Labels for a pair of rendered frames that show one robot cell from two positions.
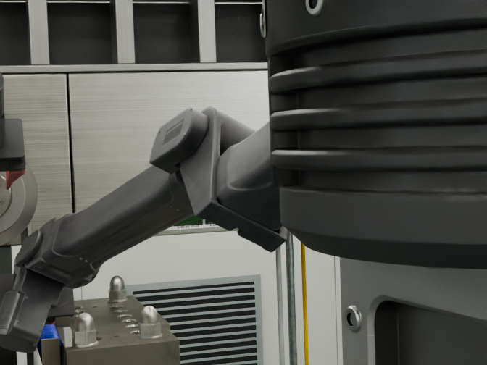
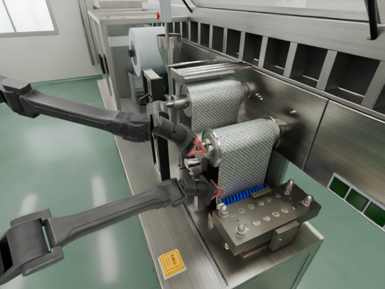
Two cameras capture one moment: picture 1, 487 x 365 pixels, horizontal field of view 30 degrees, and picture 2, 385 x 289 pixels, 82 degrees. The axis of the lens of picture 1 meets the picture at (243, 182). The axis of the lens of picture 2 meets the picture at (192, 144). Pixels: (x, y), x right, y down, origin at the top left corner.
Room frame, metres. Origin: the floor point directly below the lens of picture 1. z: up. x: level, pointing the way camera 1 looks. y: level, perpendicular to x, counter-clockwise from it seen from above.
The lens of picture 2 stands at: (1.09, -0.29, 1.71)
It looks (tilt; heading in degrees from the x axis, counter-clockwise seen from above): 34 degrees down; 82
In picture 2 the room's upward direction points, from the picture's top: straight up
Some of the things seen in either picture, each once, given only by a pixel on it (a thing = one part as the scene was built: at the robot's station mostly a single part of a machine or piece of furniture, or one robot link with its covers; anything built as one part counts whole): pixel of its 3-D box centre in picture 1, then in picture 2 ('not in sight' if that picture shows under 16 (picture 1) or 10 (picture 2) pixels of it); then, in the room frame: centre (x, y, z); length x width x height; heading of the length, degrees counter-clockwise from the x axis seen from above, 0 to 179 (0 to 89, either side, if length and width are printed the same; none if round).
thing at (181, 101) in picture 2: not in sight; (179, 102); (1.16, 0.59, 1.34); 0.06 x 0.06 x 0.06; 16
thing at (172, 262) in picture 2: not in sight; (171, 262); (1.07, 0.14, 0.91); 0.07 x 0.07 x 0.02; 16
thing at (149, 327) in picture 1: (149, 321); (240, 229); (1.32, 0.14, 1.05); 0.04 x 0.04 x 0.04
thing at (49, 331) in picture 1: (45, 332); (244, 195); (1.39, 0.32, 1.03); 0.21 x 0.04 x 0.03; 16
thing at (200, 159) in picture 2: not in sight; (196, 183); (1.20, 0.38, 1.05); 0.06 x 0.05 x 0.31; 16
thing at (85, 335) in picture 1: (84, 328); (223, 209); (1.28, 0.23, 1.05); 0.04 x 0.04 x 0.04
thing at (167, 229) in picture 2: not in sight; (156, 122); (1.02, 1.27, 0.88); 2.52 x 0.66 x 0.04; 106
